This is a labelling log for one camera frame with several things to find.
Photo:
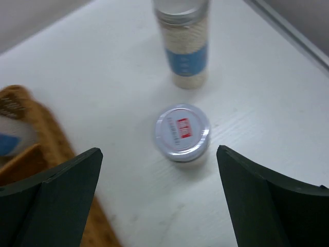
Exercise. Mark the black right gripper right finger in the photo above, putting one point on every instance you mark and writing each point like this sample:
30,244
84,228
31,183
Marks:
268,208

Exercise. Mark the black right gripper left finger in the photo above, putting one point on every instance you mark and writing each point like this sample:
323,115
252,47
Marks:
51,208

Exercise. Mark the blue label salt jar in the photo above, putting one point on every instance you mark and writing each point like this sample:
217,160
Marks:
184,28
16,136

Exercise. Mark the brown wicker divided basket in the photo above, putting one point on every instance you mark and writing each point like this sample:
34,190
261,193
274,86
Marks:
51,148

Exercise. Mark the red label spice jar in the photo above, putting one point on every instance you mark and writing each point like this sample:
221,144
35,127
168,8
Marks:
182,135

